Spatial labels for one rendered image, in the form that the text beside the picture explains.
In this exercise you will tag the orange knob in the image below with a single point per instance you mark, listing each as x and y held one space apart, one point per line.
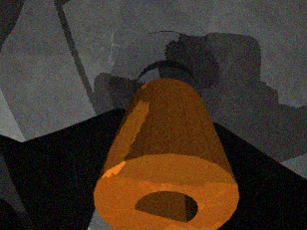
167 169

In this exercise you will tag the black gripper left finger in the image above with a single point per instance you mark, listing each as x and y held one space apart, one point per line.
49 180

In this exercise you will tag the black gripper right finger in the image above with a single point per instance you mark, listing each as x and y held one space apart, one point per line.
271 196

